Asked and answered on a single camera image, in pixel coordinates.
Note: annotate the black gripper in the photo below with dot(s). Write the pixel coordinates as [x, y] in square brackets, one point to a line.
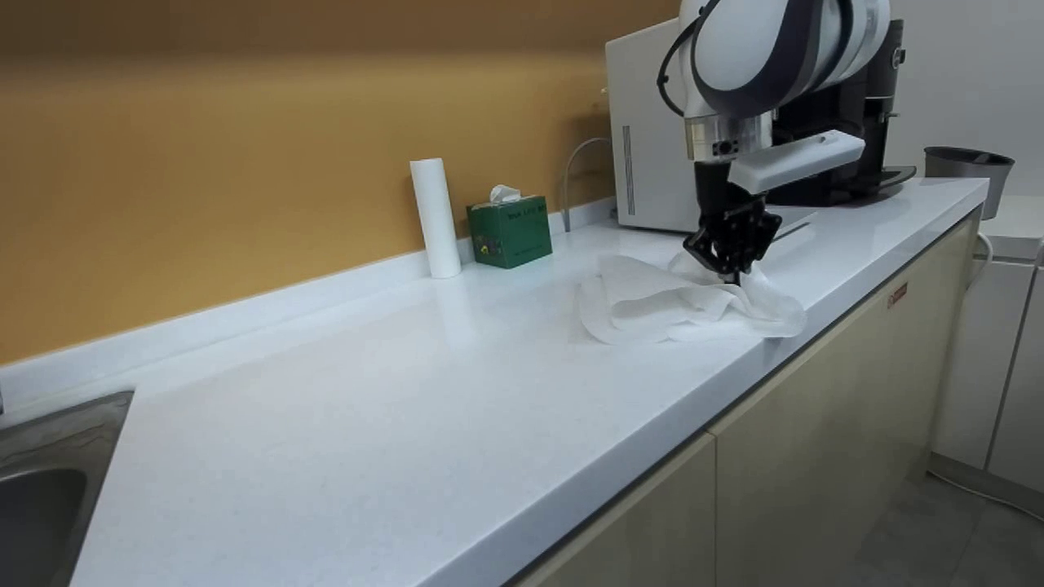
[733, 228]

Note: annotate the white paper towel sheet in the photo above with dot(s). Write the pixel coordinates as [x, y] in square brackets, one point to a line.
[644, 302]

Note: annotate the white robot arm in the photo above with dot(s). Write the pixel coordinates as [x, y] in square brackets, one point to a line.
[728, 70]

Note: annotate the white water dispenser machine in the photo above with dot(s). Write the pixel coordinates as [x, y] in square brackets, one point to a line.
[649, 90]

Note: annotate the green tissue box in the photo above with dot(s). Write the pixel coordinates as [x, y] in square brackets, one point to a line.
[510, 231]

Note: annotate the grey trash bin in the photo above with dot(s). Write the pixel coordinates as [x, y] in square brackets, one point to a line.
[961, 164]

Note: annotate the beige lower cabinet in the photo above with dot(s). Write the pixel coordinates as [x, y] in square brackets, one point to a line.
[784, 488]

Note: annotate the white paper towel roll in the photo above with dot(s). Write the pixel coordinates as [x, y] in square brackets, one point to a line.
[436, 218]

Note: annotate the white side cabinet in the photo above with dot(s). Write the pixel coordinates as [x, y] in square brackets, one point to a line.
[993, 402]

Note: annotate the stainless steel sink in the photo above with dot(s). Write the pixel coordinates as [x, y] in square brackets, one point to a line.
[51, 478]

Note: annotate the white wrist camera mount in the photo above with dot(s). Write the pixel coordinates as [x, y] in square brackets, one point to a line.
[771, 167]

